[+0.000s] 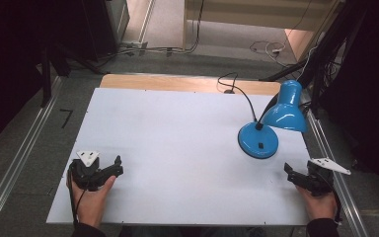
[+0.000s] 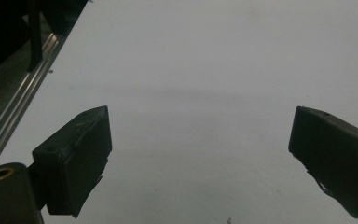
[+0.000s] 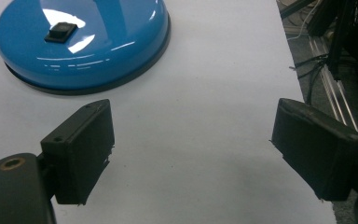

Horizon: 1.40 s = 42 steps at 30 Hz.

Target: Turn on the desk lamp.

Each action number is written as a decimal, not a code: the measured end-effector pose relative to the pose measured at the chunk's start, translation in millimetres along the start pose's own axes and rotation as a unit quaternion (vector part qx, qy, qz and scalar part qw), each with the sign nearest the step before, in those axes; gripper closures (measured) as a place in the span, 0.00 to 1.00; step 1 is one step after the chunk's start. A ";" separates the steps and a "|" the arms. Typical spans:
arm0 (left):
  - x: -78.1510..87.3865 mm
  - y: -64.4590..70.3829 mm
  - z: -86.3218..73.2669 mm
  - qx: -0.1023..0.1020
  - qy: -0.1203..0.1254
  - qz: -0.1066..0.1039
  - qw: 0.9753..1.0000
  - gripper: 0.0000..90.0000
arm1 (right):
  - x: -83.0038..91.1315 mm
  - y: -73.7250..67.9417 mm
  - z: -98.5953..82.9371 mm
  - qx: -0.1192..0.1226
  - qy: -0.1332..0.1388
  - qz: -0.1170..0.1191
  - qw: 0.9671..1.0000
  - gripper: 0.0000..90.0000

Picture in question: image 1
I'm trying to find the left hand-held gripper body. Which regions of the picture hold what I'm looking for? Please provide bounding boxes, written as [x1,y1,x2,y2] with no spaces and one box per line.
[68,150,104,193]

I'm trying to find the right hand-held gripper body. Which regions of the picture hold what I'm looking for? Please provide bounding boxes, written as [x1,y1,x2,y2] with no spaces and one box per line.
[295,157,352,198]

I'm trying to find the person's right hand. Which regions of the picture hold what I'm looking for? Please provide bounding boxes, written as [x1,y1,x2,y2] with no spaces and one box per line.
[294,184,339,222]

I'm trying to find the person's left hand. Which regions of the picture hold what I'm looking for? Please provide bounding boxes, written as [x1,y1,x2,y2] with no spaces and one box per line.
[66,175,117,229]

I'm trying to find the blue desk lamp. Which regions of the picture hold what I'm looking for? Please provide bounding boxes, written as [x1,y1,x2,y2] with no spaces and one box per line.
[237,79,309,160]

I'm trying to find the black metal stand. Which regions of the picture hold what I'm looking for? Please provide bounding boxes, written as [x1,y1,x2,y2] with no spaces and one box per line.
[38,42,107,109]

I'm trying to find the grey power strip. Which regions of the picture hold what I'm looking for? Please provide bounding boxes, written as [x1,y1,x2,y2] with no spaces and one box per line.
[120,40,149,51]

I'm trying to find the dark cabinet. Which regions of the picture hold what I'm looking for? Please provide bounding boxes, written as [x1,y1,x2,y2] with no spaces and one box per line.
[78,0,130,62]

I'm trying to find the light wooden furniture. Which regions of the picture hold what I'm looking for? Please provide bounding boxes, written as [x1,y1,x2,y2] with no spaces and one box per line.
[182,0,345,62]

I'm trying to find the aluminium floor rail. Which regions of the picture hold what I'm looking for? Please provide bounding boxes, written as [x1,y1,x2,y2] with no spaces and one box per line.
[306,108,370,237]
[0,76,64,237]

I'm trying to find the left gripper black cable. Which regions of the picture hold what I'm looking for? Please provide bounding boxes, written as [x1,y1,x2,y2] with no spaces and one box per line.
[66,164,87,229]

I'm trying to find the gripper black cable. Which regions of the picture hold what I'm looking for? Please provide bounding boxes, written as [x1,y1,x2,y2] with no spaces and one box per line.
[66,164,87,229]
[322,171,343,226]

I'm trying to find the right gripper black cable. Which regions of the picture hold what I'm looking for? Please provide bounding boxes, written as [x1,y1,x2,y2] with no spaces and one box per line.
[322,171,343,226]

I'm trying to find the black lamp cable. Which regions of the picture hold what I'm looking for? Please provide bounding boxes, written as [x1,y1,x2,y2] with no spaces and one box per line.
[217,72,259,123]

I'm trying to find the white floor cable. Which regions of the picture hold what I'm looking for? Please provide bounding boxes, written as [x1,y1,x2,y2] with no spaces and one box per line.
[249,39,287,64]

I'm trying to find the black floor cables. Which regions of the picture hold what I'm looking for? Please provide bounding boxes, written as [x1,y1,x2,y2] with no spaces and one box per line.
[95,0,206,67]

